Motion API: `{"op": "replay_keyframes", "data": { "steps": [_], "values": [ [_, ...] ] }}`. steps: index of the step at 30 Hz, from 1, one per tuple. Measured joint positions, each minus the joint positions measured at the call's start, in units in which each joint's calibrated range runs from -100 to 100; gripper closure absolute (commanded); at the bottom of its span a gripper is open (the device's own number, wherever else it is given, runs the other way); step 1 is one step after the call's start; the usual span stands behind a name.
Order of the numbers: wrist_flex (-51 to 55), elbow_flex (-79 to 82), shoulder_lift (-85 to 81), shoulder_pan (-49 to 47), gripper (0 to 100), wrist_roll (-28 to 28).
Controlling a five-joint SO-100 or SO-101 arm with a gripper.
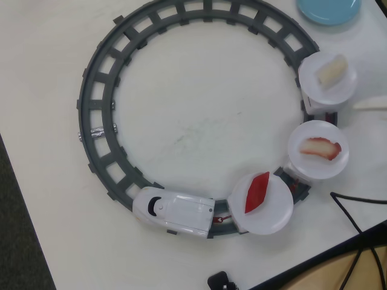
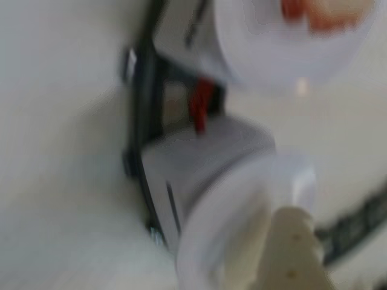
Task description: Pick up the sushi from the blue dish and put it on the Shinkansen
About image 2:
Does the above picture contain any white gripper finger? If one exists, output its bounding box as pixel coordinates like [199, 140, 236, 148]
[262, 205, 329, 290]

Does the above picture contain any white toy train car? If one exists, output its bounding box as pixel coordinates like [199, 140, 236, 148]
[140, 117, 276, 251]

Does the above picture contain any grey circular toy train track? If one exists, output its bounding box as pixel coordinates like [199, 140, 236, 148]
[122, 0, 387, 266]

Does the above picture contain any bacon strip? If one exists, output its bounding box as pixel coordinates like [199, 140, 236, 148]
[279, 0, 363, 33]

